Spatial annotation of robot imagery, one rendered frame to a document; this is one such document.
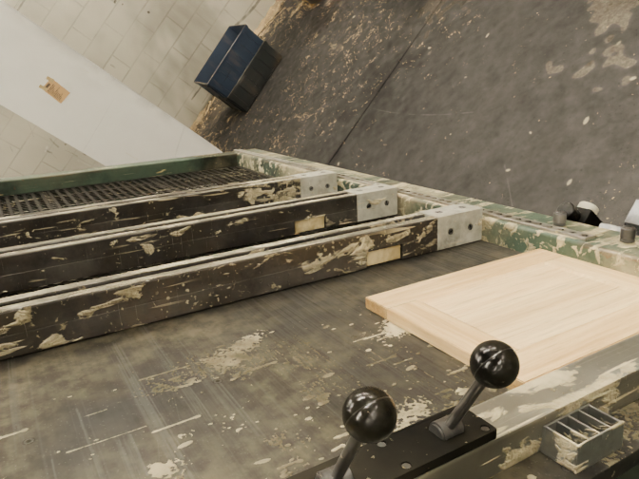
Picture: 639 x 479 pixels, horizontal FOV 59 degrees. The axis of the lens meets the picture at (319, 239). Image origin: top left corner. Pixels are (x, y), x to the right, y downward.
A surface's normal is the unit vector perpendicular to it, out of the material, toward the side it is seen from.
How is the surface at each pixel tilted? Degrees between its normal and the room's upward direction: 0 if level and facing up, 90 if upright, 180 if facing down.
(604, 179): 0
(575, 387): 51
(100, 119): 90
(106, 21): 90
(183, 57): 90
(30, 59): 90
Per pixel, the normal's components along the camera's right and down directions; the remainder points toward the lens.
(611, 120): -0.69, -0.46
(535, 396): -0.04, -0.96
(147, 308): 0.51, 0.22
